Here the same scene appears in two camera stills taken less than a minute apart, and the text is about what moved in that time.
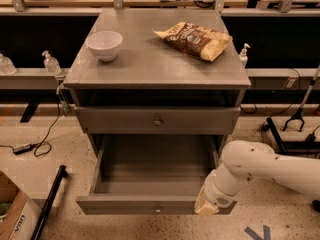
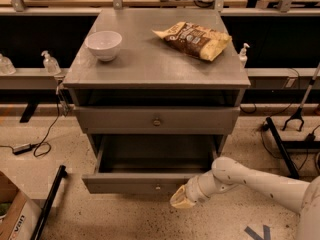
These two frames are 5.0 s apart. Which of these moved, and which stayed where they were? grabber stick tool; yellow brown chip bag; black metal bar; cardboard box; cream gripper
Moved: cream gripper
Stayed: black metal bar; yellow brown chip bag; grabber stick tool; cardboard box
